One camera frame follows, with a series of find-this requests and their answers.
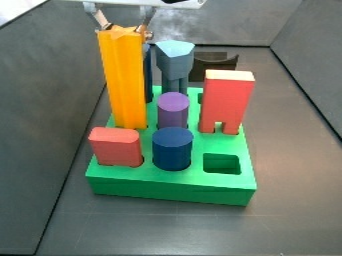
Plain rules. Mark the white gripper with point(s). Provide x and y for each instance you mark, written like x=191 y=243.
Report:
x=102 y=24

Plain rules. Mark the orange star prism block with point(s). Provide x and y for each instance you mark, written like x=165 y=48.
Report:
x=121 y=56

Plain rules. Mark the green shape sorter board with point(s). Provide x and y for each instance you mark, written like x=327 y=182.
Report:
x=217 y=178

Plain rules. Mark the dark blue hexagonal prism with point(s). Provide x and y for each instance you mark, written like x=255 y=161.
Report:
x=147 y=66

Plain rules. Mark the light blue pentagon block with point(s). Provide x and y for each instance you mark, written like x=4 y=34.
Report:
x=173 y=61

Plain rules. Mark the black curved block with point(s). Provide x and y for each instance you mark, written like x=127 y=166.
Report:
x=209 y=60

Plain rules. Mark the purple cylinder block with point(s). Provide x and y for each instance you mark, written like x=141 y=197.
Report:
x=172 y=110

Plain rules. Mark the tall red arch block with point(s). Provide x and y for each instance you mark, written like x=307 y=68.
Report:
x=225 y=95

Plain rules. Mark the short red rounded block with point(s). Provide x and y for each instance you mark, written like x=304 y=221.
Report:
x=116 y=146

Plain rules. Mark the dark blue cylinder block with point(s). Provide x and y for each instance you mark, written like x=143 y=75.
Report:
x=171 y=148

